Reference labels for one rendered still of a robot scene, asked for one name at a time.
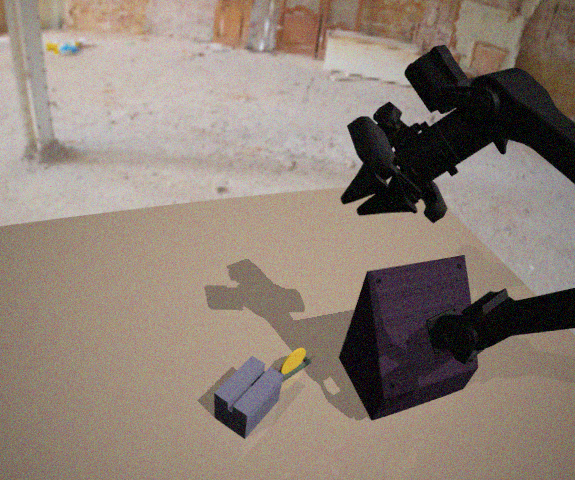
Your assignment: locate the gold coin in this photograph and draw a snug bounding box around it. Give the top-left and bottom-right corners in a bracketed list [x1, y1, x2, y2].
[280, 348, 306, 374]

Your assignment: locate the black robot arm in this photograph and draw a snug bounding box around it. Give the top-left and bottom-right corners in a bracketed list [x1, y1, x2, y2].
[373, 45, 575, 364]

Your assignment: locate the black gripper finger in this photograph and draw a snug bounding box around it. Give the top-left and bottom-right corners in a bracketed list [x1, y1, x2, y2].
[356, 175, 417, 215]
[341, 163, 389, 204]

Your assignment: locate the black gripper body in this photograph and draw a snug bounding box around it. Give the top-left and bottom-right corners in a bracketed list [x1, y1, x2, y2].
[347, 116, 461, 223]

